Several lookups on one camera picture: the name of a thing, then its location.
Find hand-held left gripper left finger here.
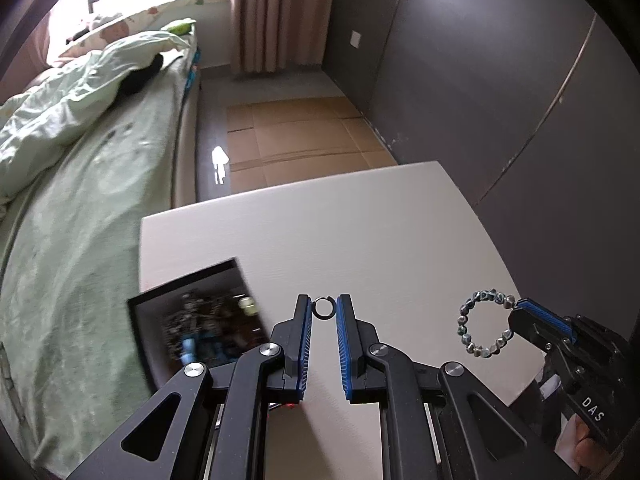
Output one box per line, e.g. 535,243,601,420
65,294,313,480

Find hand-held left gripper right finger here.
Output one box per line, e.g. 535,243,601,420
336,294,581,480

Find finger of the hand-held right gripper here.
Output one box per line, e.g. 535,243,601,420
507,307,551,357
517,299,576,343

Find grey-green bead bracelet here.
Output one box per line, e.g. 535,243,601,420
457,288,517,357

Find heap of mixed bracelets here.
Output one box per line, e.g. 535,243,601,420
162,290,265,363

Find black box with white inside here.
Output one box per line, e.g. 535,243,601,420
126,257,273,395

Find person's right hand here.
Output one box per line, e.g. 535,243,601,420
574,419,608,462

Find flattened cardboard sheet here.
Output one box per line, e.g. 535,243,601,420
226,96,398,193

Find bed with green sheet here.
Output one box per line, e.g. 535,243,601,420
0,45,201,480

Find black cloth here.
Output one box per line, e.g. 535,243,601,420
120,54,165,97

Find light green quilt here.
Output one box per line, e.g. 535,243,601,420
0,31,193,201

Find pink curtain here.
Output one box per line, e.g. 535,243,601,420
229,0,341,75

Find green plush toy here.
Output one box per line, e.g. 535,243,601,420
160,19,197,36

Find white printed pillow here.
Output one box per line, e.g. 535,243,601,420
60,0,231,58

